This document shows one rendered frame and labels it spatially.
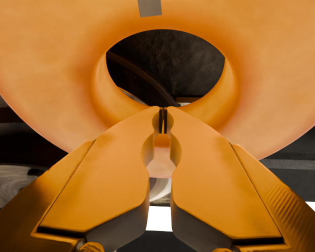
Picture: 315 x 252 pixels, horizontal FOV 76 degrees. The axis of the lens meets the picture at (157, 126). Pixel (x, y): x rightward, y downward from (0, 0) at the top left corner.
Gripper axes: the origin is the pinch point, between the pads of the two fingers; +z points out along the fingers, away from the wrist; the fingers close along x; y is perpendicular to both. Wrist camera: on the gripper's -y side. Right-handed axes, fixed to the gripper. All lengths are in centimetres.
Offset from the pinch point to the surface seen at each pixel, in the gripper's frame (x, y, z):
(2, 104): -21.4, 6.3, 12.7
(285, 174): 447, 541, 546
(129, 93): -4.6, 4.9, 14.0
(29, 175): -16.6, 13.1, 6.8
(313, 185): 530, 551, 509
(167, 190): 1.0, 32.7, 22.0
